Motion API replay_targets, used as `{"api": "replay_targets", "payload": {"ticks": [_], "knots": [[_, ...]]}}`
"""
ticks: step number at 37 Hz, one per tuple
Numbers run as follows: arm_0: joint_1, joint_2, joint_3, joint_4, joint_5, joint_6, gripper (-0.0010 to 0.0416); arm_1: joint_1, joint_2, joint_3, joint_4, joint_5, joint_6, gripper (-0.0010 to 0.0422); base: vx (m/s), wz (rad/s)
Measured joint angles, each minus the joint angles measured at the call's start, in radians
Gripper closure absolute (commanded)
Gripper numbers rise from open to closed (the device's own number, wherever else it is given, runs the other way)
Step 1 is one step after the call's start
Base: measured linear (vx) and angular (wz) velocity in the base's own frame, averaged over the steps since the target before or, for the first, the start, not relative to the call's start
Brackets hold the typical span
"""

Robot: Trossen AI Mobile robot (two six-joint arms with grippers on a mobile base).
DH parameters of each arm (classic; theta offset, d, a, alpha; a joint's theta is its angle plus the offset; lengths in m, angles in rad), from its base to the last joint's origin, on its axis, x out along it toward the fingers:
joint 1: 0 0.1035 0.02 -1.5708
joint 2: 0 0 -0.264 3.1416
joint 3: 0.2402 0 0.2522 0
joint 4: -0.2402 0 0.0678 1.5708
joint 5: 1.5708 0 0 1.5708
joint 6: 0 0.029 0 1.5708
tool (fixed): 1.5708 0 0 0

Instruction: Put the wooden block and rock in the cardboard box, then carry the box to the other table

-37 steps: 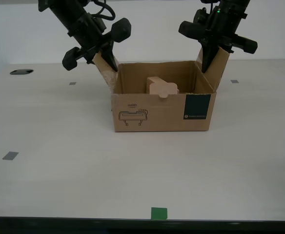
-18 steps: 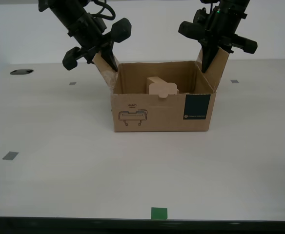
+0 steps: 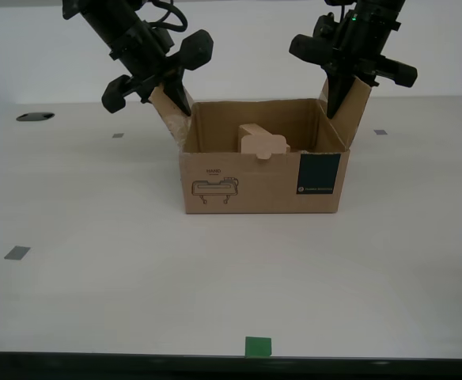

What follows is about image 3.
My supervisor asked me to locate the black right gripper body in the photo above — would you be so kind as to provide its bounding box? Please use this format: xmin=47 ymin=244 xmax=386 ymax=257
xmin=289 ymin=34 xmax=418 ymax=88

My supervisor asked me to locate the green tape square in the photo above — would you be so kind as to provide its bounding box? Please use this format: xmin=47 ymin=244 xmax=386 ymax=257
xmin=244 ymin=336 xmax=274 ymax=358

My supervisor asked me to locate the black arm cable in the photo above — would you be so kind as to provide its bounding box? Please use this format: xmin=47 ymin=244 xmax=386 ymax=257
xmin=146 ymin=0 xmax=189 ymax=33

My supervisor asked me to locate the light wooden block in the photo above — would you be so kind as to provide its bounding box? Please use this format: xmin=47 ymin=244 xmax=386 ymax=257
xmin=237 ymin=123 xmax=275 ymax=154

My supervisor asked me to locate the brown cardboard box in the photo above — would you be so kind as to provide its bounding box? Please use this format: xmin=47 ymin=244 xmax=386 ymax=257
xmin=148 ymin=77 xmax=373 ymax=216

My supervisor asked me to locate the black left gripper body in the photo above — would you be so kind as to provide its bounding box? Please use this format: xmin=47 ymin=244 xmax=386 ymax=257
xmin=101 ymin=29 xmax=214 ymax=115

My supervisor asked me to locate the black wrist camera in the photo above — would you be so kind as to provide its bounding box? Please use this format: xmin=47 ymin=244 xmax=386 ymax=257
xmin=312 ymin=11 xmax=338 ymax=41
xmin=148 ymin=24 xmax=176 ymax=52

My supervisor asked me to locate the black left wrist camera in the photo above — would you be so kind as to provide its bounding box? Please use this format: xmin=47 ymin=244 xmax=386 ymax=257
xmin=148 ymin=24 xmax=176 ymax=52

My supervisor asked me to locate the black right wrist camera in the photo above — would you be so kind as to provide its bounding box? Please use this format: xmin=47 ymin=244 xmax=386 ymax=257
xmin=312 ymin=11 xmax=338 ymax=41

